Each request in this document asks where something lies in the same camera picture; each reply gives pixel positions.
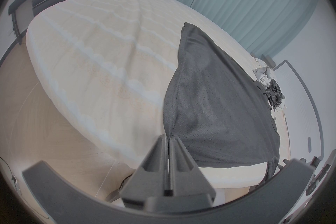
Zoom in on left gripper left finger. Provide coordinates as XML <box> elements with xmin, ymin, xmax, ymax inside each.
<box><xmin>119</xmin><ymin>135</ymin><xmax>168</xmax><ymax>205</ymax></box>

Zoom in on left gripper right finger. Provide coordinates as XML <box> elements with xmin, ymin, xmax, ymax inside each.
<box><xmin>169</xmin><ymin>135</ymin><xmax>216</xmax><ymax>202</ymax></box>

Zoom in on black trousers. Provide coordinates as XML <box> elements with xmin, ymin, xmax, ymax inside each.
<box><xmin>163</xmin><ymin>22</ymin><xmax>281</xmax><ymax>181</ymax></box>

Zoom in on pile of clothes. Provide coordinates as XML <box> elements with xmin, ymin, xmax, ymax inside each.
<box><xmin>253</xmin><ymin>67</ymin><xmax>286</xmax><ymax>113</ymax></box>

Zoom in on bed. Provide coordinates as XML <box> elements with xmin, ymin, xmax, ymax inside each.
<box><xmin>26</xmin><ymin>0</ymin><xmax>324</xmax><ymax>189</ymax></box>

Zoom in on grey bedside table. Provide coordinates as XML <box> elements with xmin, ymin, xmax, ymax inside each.
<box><xmin>258</xmin><ymin>54</ymin><xmax>277</xmax><ymax>68</ymax></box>

